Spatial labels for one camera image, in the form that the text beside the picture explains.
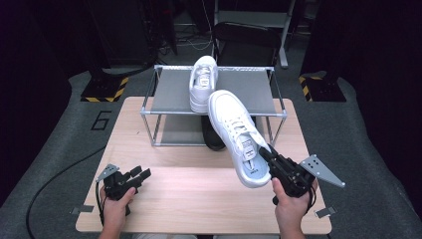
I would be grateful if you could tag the white metal stand frame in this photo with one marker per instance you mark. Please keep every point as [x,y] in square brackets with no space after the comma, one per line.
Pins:
[283,40]

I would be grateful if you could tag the person's right hand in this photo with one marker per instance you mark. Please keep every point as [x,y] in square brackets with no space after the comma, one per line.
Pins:
[292,212]

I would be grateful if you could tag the grey metal shoe rack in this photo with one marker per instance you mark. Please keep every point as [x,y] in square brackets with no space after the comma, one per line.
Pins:
[172,93]

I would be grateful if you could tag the person's light trousers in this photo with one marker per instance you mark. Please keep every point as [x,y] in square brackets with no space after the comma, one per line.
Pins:
[159,237]

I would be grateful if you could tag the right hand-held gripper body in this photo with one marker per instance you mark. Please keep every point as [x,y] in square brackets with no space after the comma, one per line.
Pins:
[292,179]

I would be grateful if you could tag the person's left hand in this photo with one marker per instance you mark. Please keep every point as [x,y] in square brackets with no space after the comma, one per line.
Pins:
[114,212]

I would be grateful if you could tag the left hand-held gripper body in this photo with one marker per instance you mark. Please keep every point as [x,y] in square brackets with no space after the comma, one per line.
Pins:
[116,186]

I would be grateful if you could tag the black equipment cabinet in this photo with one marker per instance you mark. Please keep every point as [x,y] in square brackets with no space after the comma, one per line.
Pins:
[126,33]

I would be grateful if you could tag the black yellow striped stand base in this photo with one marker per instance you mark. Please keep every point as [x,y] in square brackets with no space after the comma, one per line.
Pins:
[104,91]
[321,89]

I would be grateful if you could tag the grey tape piece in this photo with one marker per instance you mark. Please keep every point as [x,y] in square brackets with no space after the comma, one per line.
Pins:
[325,211]
[82,209]

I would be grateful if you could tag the white sneaker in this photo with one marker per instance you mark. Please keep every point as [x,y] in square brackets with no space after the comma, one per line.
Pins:
[229,119]
[204,66]

